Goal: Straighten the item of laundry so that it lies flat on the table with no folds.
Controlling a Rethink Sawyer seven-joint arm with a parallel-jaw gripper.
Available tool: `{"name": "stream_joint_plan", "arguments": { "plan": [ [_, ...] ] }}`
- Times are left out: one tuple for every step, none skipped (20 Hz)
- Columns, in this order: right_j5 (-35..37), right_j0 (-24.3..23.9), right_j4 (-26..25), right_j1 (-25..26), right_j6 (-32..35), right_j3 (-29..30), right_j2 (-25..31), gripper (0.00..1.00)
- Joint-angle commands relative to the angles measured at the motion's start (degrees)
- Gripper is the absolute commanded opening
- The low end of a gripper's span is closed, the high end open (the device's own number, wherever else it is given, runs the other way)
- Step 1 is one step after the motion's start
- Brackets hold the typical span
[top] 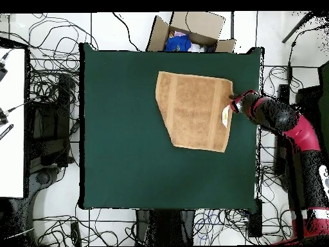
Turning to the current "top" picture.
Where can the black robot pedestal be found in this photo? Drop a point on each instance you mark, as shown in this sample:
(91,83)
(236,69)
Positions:
(164,229)

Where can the dark green table cloth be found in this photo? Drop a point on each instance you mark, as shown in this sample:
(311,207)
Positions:
(128,154)

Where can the white garment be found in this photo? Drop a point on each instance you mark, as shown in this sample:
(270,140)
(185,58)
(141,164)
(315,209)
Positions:
(196,48)

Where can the brown cardboard box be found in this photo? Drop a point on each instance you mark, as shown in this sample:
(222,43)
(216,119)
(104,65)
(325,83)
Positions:
(159,36)

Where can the black monitor stand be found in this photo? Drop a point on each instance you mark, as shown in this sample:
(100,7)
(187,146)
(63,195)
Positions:
(284,91)

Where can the small black device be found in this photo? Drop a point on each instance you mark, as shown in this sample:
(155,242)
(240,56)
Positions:
(2,118)

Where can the black rectangular box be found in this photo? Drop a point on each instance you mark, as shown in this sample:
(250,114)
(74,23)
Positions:
(255,221)

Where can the grey round base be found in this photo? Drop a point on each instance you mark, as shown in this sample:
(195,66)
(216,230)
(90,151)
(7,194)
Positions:
(42,178)

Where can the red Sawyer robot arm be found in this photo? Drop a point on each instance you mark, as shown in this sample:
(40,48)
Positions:
(303,136)

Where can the black equipment stand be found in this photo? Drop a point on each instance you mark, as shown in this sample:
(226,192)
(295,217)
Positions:
(48,123)

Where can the black power strip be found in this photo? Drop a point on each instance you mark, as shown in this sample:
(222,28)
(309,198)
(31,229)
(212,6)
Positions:
(75,234)

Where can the white side table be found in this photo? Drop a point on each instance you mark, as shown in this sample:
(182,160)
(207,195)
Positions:
(12,154)

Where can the black slanted bar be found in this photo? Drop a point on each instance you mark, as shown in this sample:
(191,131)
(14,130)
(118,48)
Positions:
(295,28)

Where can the black slotted strip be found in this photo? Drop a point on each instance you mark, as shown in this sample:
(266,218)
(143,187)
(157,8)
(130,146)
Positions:
(6,131)

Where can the orange terry towel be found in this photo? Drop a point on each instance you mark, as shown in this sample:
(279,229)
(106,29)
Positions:
(195,110)

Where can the bright blue garment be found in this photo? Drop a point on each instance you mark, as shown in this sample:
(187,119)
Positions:
(177,43)

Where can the pink garment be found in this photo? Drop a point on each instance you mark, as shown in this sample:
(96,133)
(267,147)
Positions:
(178,33)

